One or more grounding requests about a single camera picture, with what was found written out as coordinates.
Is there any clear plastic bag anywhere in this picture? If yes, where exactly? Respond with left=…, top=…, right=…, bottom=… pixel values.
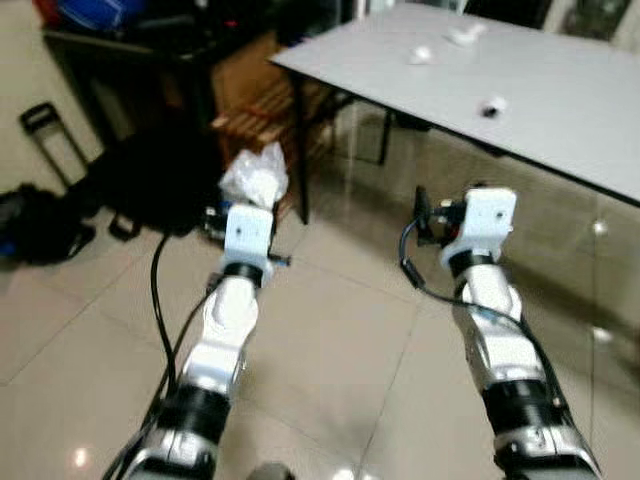
left=218, top=142, right=291, bottom=209

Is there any black fabric trolley bag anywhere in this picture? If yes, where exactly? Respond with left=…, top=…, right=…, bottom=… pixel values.
left=75, top=130, right=226, bottom=239

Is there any brown wooden slatted rack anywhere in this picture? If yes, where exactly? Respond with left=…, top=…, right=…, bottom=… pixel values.
left=210, top=30, right=336, bottom=216

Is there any grey table with black legs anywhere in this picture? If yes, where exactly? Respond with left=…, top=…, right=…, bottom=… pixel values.
left=270, top=0, right=640, bottom=226

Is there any black backpack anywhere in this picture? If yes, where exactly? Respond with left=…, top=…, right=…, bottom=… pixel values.
left=0, top=183, right=98, bottom=267

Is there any long crumpled white tissue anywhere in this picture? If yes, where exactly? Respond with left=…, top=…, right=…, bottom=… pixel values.
left=447, top=22, right=489, bottom=48

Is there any dark desk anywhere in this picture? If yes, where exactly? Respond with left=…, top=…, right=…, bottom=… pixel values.
left=42, top=0, right=291, bottom=151

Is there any black chair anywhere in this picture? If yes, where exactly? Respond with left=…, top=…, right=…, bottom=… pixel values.
left=465, top=0, right=554, bottom=29

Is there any blue bag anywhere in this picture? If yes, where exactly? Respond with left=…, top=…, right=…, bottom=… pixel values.
left=55, top=0, right=151, bottom=31

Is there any grey robot foot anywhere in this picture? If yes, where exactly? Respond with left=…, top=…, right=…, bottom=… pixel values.
left=243, top=461, right=298, bottom=480

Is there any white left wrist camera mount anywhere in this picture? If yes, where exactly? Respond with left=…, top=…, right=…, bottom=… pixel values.
left=222, top=203, right=276, bottom=269

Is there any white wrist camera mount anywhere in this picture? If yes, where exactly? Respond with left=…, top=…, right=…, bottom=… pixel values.
left=222, top=203, right=276, bottom=269
left=440, top=185, right=518, bottom=263

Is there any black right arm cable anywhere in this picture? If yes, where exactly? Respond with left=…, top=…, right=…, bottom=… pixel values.
left=398, top=215, right=571, bottom=421

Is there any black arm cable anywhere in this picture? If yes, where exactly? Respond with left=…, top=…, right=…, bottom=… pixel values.
left=105, top=235, right=216, bottom=480
left=398, top=215, right=571, bottom=421

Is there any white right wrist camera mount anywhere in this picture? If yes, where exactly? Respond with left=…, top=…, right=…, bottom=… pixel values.
left=440, top=185, right=518, bottom=263

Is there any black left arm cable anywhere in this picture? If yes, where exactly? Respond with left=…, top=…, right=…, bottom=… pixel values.
left=105, top=235, right=216, bottom=480

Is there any telescopic trolley handle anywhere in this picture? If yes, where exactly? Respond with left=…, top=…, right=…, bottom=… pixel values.
left=18, top=100, right=93, bottom=191

